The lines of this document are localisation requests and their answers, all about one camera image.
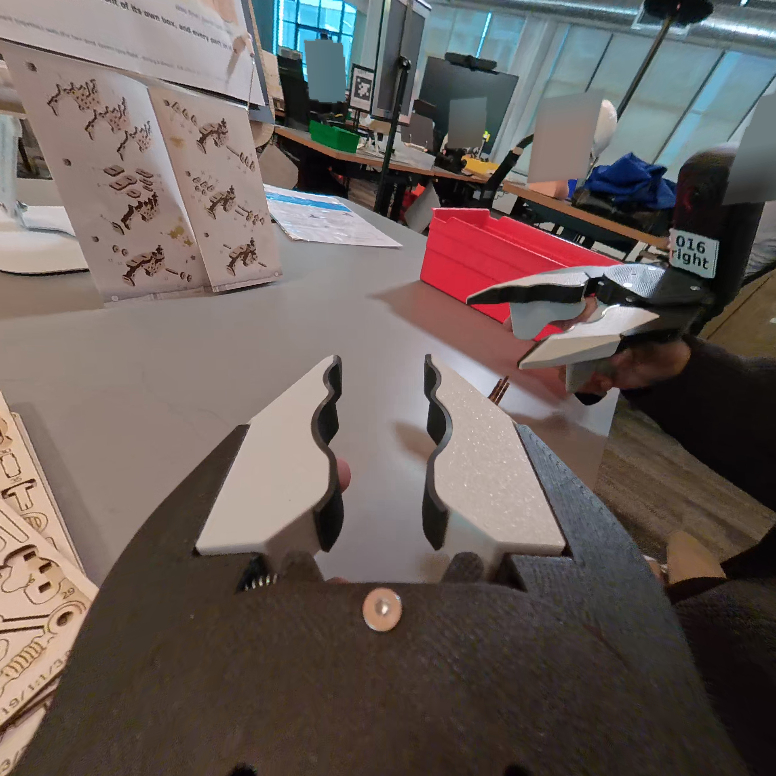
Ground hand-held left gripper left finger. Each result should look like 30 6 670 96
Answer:
195 354 345 567

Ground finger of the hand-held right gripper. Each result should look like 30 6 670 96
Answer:
517 303 662 394
466 264 666 342

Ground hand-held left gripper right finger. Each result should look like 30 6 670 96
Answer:
421 354 569 580

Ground stack of wooden puzzle sheets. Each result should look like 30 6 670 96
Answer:
0 394 99 728

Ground person's right forearm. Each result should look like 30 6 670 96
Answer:
621 336 776 522

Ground grey desk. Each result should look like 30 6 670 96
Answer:
0 193 620 583

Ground person's right hand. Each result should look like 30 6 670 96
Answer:
587 338 692 395

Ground blue jacket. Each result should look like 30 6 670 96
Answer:
585 152 677 213

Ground red plastic bin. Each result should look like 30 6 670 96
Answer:
420 207 628 340

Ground wooden background table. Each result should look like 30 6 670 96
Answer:
503 181 671 249

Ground black office chair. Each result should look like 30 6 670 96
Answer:
485 135 536 213

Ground black light stand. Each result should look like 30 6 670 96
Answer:
615 0 716 122

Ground printed paper sheet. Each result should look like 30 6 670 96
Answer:
265 185 403 248

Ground black computer monitor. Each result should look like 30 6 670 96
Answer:
418 53 520 152

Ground green plastic bin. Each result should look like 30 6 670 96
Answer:
309 119 360 154

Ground fiducial marker sign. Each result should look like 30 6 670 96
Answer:
350 63 375 113

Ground grey monitor back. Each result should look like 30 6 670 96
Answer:
371 0 432 122

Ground folded assembly instruction booklet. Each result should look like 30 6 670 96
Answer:
2 42 284 304

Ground person's dark clothing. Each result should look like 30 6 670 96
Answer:
664 527 776 776

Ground document stand with white base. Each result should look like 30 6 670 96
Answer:
0 0 276 275

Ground printed instruction poster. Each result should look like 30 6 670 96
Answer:
0 0 268 107

